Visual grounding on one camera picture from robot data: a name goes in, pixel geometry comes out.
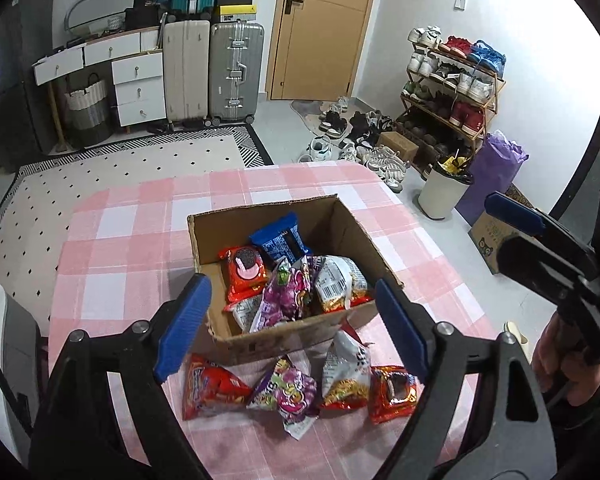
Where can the silver suitcase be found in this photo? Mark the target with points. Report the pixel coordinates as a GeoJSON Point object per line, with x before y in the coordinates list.
{"type": "Point", "coordinates": [236, 51]}

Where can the red triangular snack bag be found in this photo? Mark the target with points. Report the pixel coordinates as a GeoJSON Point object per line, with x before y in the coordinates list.
{"type": "Point", "coordinates": [209, 387]}

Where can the red wafer packet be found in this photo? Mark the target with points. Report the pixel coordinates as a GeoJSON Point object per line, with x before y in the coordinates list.
{"type": "Point", "coordinates": [247, 274]}

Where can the white drawer desk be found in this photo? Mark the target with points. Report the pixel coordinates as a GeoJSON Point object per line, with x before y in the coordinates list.
{"type": "Point", "coordinates": [133, 62]}

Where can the wooden door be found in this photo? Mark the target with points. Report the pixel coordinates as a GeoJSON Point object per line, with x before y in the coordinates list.
{"type": "Point", "coordinates": [315, 48]}

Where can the small cardboard box on floor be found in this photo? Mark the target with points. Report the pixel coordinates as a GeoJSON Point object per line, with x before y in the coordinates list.
{"type": "Point", "coordinates": [405, 149]}

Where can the white noodle snack bag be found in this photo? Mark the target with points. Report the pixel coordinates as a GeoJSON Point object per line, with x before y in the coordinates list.
{"type": "Point", "coordinates": [346, 372]}

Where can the black refrigerator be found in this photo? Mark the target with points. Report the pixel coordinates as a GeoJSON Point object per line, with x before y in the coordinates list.
{"type": "Point", "coordinates": [27, 130]}

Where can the pink plaid tablecloth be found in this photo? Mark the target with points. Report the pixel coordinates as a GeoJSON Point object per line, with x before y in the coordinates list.
{"type": "Point", "coordinates": [136, 258]}

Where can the flat cardboard box by wall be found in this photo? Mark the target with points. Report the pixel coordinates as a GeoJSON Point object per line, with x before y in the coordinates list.
{"type": "Point", "coordinates": [488, 234]}

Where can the dotted floor rug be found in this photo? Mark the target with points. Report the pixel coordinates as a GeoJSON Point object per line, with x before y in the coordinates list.
{"type": "Point", "coordinates": [36, 211]}

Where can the cream sandwich cracker packet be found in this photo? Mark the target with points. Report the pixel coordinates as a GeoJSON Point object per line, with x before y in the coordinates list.
{"type": "Point", "coordinates": [244, 311]}

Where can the person right hand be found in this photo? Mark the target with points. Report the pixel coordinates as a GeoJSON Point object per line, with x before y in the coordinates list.
{"type": "Point", "coordinates": [548, 360]}

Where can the orange chocolate pie packet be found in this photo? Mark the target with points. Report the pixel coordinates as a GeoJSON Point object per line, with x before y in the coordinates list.
{"type": "Point", "coordinates": [393, 393]}

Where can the woven laundry basket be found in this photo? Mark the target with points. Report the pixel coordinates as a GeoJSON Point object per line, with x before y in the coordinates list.
{"type": "Point", "coordinates": [89, 111]}

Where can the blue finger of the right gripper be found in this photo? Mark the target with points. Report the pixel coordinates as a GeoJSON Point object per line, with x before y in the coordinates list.
{"type": "Point", "coordinates": [519, 217]}

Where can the purple candy bag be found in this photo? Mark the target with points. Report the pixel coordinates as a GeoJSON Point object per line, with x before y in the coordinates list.
{"type": "Point", "coordinates": [287, 391]}
{"type": "Point", "coordinates": [286, 296]}

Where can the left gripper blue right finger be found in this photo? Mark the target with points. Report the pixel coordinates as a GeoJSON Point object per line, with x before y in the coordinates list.
{"type": "Point", "coordinates": [408, 326]}

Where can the blue Oreo packet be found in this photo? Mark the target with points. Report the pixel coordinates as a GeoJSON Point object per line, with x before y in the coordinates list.
{"type": "Point", "coordinates": [281, 239]}

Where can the SF cardboard box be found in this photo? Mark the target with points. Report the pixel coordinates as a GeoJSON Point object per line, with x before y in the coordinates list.
{"type": "Point", "coordinates": [328, 228]}

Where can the wooden shoe rack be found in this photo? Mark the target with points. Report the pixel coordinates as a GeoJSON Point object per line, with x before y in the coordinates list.
{"type": "Point", "coordinates": [451, 94]}

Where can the white side table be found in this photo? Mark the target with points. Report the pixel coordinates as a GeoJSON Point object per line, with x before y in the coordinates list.
{"type": "Point", "coordinates": [20, 365]}

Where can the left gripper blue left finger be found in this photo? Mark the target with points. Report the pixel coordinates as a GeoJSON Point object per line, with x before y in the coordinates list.
{"type": "Point", "coordinates": [174, 326]}

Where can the beige suitcase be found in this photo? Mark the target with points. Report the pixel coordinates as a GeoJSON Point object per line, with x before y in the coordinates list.
{"type": "Point", "coordinates": [185, 50]}

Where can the white trash bin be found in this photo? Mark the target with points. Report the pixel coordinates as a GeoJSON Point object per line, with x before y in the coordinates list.
{"type": "Point", "coordinates": [446, 184]}

